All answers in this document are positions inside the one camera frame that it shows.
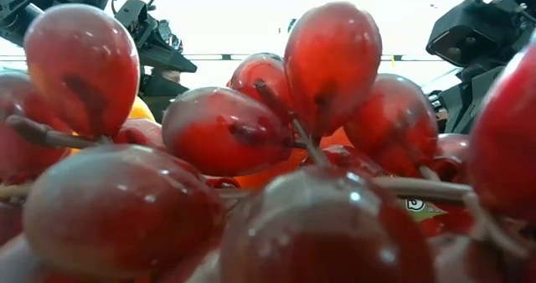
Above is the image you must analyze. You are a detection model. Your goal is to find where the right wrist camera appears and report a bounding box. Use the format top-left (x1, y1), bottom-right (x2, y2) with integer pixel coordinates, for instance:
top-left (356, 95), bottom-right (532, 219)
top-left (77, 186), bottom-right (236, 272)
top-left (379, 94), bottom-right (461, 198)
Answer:
top-left (425, 0), bottom-right (506, 69)

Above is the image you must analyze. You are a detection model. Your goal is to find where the orange fruit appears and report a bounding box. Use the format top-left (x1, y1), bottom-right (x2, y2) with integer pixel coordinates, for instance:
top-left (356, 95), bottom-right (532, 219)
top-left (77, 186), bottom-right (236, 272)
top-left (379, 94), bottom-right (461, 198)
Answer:
top-left (126, 95), bottom-right (157, 122)

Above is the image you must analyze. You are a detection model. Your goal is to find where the silver pull-tab tin can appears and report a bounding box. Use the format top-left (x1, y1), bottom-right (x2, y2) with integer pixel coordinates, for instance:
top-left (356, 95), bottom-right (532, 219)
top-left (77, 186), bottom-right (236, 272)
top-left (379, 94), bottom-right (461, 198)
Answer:
top-left (402, 197), bottom-right (447, 224)

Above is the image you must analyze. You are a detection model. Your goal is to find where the red grape bunch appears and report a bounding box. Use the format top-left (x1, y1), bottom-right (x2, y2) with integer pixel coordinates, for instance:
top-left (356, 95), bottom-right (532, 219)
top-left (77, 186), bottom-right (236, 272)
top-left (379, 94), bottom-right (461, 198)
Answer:
top-left (0, 1), bottom-right (536, 283)

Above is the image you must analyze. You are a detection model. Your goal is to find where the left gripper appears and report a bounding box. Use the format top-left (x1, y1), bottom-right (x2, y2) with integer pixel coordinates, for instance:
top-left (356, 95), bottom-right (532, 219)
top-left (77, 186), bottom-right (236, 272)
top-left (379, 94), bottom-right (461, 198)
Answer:
top-left (112, 0), bottom-right (198, 123)

